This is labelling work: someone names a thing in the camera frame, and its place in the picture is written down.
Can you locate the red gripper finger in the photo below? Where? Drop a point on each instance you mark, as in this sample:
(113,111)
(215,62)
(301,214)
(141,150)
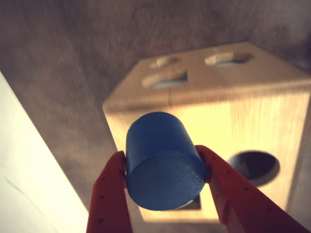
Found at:
(109,199)
(243,201)

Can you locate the blue wooden cylinder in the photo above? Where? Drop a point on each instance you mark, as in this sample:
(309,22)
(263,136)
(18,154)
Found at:
(160,167)

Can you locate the wooden shape sorter box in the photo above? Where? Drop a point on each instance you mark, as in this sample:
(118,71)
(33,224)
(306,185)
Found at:
(255,116)

